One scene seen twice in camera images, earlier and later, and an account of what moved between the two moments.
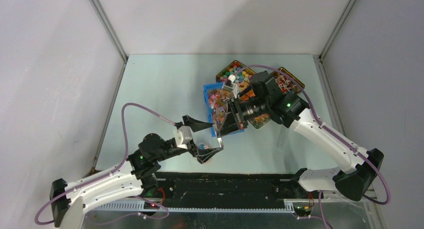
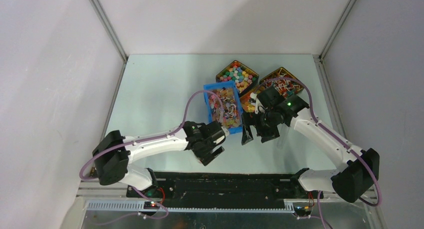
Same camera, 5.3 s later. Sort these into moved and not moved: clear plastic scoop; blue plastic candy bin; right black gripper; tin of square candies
Moved: right black gripper
Not moved: clear plastic scoop; tin of square candies; blue plastic candy bin
